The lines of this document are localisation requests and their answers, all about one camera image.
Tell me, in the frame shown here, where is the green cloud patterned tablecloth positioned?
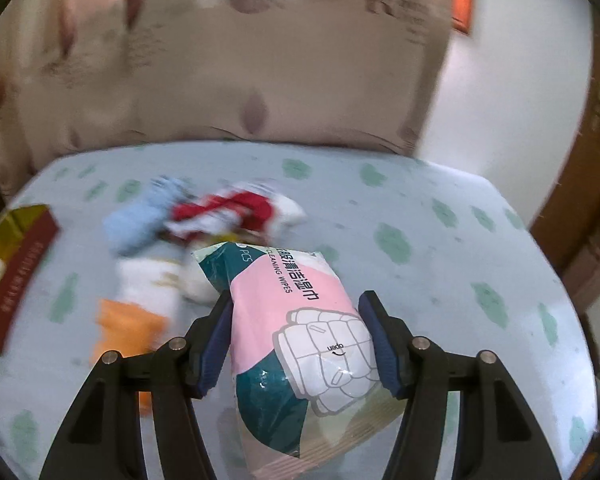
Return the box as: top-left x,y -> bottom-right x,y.
0,142 -> 597,479

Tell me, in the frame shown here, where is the beige leaf print curtain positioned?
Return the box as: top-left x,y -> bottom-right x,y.
0,0 -> 452,197

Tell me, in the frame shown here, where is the orange rubber chick toy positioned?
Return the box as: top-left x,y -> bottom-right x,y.
90,298 -> 170,415

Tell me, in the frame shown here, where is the white fluffy yellow slipper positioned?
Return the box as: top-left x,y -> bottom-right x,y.
180,244 -> 220,304

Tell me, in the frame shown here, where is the pink green wet wipes pack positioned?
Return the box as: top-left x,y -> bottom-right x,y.
201,242 -> 405,479

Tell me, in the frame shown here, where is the white red trimmed sock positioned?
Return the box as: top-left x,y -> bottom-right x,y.
242,182 -> 306,242

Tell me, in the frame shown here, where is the light blue cloth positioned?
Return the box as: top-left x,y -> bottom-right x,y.
102,176 -> 189,256

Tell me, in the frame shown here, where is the red grey printed garment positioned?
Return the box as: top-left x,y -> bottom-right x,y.
164,186 -> 274,240

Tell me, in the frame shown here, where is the gold red toffee tin box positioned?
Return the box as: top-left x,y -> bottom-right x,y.
0,204 -> 59,354

